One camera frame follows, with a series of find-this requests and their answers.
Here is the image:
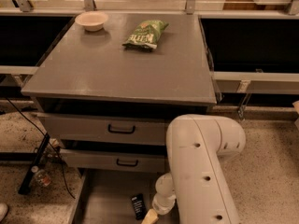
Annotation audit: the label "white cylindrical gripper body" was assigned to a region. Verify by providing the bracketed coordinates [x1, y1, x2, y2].
[152, 193, 176, 216]

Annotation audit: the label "top grey drawer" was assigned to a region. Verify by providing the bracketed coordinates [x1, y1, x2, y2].
[38, 113, 168, 146]

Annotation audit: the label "middle grey drawer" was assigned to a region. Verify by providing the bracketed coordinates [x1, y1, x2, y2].
[61, 149, 168, 173]

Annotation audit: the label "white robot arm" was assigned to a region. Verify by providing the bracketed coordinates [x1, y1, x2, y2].
[141, 115, 246, 224]

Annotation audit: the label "black cable on floor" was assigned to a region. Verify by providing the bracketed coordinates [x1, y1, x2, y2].
[5, 97, 77, 200]

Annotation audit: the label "metal bracket under shelf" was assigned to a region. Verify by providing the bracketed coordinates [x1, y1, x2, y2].
[237, 93, 251, 120]

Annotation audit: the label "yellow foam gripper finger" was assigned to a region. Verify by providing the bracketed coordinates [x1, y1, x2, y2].
[141, 209, 159, 224]

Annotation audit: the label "grey drawer cabinet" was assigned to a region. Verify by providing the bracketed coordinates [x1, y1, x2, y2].
[21, 12, 218, 185]

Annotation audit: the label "white paper bowl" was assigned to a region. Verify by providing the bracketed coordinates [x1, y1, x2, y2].
[75, 11, 108, 32]

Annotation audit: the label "green kettle chips bag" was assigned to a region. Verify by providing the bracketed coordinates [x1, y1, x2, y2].
[122, 20, 169, 50]

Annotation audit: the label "small clear bottle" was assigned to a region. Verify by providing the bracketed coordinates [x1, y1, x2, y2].
[31, 166, 51, 187]

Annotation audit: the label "dark blue rxbar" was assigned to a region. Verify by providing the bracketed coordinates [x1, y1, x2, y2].
[131, 193, 147, 220]

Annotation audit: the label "white shoe tip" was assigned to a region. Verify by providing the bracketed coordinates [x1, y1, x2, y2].
[0, 203, 8, 221]

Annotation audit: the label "black metal leg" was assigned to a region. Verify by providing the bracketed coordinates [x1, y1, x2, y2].
[18, 133, 50, 195]

